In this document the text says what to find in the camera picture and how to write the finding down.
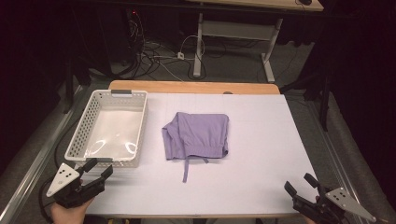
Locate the aluminium rail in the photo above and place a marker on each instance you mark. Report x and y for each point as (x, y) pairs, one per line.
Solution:
(31, 174)
(333, 149)

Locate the white power adapter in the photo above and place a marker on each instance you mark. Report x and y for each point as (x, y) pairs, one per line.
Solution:
(181, 55)

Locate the wooden table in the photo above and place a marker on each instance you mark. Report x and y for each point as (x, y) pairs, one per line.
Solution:
(186, 87)

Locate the person's left hand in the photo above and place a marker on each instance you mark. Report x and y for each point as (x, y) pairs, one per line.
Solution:
(68, 214)

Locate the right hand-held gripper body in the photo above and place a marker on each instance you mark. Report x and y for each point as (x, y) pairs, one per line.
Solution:
(330, 205)

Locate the person's right hand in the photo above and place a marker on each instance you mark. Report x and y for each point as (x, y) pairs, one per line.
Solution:
(317, 199)

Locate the white-legged desk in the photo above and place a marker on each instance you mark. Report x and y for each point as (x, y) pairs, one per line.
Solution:
(236, 29)

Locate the black computer mouse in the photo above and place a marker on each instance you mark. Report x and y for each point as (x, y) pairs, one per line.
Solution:
(305, 2)

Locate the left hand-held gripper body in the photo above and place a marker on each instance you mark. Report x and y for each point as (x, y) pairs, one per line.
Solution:
(67, 186)

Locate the black metal stand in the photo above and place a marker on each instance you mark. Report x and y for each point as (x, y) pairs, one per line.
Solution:
(325, 105)
(69, 93)

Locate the white perforated plastic basket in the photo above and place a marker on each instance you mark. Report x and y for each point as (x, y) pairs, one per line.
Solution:
(109, 130)

